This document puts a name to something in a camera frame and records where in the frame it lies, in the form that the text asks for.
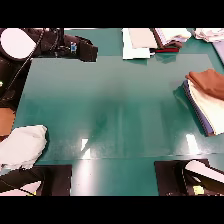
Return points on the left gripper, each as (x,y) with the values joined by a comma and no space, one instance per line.
(88,52)

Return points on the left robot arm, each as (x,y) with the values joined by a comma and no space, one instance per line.
(16,43)

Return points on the white garment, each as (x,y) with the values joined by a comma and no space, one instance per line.
(210,34)
(21,146)
(135,53)
(173,34)

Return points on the beige garment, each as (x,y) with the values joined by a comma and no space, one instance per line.
(141,37)

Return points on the red garment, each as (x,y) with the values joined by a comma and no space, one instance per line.
(166,50)

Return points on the dark brown garment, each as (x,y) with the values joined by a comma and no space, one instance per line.
(173,45)

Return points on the purple garment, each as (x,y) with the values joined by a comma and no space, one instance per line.
(196,108)

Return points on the pale blue garment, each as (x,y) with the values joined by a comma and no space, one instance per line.
(220,51)

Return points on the cream garment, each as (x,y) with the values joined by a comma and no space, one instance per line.
(211,110)

